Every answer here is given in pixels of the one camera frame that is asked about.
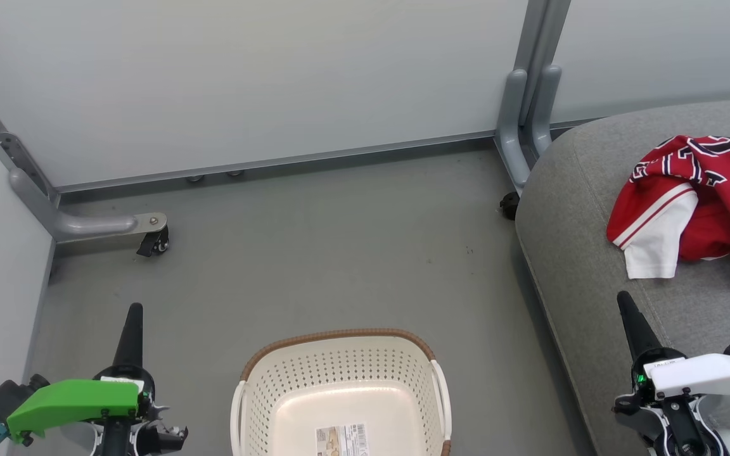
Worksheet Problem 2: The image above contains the grey fabric sofa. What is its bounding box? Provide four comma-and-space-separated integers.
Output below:
515, 96, 730, 456

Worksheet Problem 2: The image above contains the red and white jersey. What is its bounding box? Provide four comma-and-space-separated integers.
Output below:
606, 135, 730, 293

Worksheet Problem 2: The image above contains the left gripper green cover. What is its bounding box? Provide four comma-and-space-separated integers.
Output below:
7, 303, 188, 456

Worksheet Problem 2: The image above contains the cream plastic laundry basket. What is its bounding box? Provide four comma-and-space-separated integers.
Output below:
230, 328, 452, 456

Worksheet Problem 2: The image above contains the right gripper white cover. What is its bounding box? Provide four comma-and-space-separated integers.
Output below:
614, 291, 730, 456

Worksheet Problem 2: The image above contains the paper label with barcode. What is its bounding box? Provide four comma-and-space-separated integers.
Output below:
316, 423, 369, 456

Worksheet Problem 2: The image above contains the grey partition bottom rail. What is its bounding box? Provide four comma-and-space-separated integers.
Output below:
58, 130, 499, 194

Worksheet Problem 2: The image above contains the grey partition post with feet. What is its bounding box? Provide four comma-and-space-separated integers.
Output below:
495, 0, 572, 194

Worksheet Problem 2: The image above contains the grey partition foot with post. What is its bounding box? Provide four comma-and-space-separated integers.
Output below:
0, 63, 168, 243

